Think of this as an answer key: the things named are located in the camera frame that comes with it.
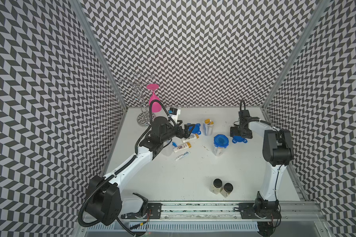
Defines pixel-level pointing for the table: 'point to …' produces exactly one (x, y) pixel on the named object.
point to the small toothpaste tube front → (182, 155)
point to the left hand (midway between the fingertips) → (188, 124)
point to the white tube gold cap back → (192, 137)
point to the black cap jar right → (226, 189)
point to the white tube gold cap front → (207, 121)
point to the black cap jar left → (215, 187)
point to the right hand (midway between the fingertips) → (238, 136)
